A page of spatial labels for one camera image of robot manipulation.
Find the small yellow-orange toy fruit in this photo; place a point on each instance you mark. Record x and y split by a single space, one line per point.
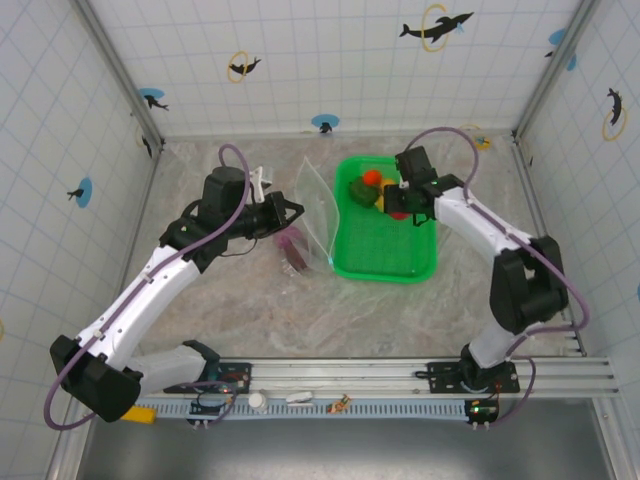
387 185

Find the red toy apple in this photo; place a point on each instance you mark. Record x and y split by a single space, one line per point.
397 216

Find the yellow toy lemon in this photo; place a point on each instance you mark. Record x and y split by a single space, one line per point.
379 203

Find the clear zip-top bag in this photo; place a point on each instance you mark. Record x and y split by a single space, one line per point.
315 200

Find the orange toy tomato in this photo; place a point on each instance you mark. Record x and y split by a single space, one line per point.
371 177

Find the dark green toy broccoli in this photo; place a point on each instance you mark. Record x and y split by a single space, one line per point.
363 194

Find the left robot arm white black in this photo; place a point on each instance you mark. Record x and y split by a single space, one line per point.
140 295

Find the green plastic basket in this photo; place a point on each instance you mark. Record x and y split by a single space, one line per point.
380 250

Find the white clip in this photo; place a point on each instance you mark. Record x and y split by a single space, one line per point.
299 397

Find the white round cap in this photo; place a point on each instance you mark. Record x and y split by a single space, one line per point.
258 401

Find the small orange toy figure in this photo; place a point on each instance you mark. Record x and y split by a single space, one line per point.
339 404

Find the left controller board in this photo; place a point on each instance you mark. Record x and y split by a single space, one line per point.
205 409

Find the controller board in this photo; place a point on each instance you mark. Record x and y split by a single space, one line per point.
205 409
482 411

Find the right controller board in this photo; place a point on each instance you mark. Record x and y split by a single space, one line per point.
482 411

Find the yellow block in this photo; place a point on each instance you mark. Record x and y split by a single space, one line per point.
142 415

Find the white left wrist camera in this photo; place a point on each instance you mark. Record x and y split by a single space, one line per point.
260 182

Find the aluminium side rail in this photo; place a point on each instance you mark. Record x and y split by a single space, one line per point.
537 205

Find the aluminium mounting rail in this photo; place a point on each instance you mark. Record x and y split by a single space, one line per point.
340 372

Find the aluminium frame post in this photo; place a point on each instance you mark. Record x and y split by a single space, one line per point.
555 70
120 75

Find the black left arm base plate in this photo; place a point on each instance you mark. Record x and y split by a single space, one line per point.
240 375

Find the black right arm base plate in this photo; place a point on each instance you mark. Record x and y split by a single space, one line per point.
442 377

